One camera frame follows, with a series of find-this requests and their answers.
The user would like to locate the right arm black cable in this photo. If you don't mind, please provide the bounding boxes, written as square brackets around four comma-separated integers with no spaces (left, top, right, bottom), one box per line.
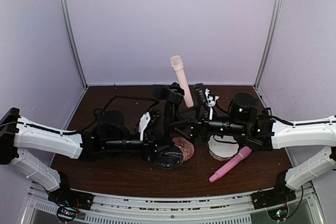
[215,100,336,127]

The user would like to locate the front aluminium rail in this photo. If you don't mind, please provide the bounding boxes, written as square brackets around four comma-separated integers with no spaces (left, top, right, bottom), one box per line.
[21,183,325,223]

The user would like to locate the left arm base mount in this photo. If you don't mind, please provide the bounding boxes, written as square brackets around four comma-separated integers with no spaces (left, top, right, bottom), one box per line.
[46,190,94,223]

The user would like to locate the red patterned dish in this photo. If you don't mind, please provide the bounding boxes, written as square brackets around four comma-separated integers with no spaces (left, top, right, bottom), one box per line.
[173,137,194,162]

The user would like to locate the white scalloped bowl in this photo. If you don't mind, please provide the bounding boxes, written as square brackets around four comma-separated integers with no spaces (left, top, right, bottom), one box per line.
[207,135,239,161]

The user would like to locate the right aluminium frame post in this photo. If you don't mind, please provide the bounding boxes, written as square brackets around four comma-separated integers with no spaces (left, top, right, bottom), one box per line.
[254,0,283,90]

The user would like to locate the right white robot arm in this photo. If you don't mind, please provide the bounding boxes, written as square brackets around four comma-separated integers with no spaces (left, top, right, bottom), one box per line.
[171,92,335,190]

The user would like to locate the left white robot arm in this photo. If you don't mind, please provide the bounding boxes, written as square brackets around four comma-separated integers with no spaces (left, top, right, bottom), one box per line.
[1,108,183,195]

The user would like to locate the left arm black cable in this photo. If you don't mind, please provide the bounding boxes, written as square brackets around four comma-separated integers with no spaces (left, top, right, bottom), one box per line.
[18,94,161,135]

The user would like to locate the left aluminium frame post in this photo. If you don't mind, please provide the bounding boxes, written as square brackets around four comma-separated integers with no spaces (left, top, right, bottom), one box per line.
[60,0,88,89]

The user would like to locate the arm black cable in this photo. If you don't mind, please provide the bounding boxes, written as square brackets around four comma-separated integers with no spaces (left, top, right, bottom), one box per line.
[18,94,161,135]
[215,100,336,127]

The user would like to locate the cream microphone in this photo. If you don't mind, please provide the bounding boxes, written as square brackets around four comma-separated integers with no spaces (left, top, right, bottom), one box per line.
[170,55,194,108]

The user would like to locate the aluminium frame post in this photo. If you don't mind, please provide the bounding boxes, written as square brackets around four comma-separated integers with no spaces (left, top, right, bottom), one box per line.
[254,0,283,90]
[60,0,88,89]

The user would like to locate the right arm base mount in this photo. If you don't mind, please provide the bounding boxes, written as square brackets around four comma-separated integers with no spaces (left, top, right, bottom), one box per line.
[251,188,296,221]

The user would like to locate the black mic stand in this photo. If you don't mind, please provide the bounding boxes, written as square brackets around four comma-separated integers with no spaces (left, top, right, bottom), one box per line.
[152,85,183,169]
[169,82,185,121]

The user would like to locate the pink microphone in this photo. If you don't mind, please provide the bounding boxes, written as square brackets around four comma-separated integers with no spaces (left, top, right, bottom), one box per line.
[208,146,252,183]

